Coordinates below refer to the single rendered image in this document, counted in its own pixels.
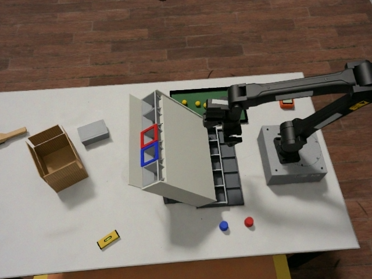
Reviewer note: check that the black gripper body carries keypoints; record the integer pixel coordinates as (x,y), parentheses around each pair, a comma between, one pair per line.
(237,130)

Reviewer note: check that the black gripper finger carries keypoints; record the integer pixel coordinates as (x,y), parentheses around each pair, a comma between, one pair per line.
(239,140)

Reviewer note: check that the open brown cardboard box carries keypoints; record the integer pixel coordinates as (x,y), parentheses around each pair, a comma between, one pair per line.
(56,158)

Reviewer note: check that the blue plug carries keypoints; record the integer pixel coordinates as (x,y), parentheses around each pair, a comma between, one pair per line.
(223,225)

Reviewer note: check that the orange pocket multimeter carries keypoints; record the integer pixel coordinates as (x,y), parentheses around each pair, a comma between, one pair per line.
(287,104)

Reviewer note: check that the red rectangular frame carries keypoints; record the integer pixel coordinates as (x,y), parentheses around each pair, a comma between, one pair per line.
(155,126)

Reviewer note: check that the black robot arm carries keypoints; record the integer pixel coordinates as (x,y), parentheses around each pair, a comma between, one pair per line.
(355,81)

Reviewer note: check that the yellow pocket level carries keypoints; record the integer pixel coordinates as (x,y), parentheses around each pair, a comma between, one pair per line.
(105,241)

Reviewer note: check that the blue square frame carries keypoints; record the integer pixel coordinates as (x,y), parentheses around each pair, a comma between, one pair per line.
(156,153)

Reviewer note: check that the green tray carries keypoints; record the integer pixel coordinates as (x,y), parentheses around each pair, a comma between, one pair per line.
(201,95)

